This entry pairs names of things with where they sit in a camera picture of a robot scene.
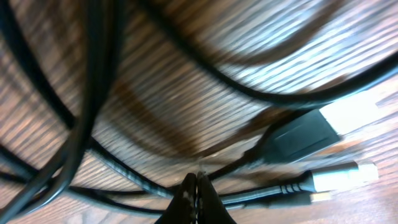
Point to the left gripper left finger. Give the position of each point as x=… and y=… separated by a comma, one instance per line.
x=181, y=209

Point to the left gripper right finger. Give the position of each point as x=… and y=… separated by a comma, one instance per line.
x=210, y=209

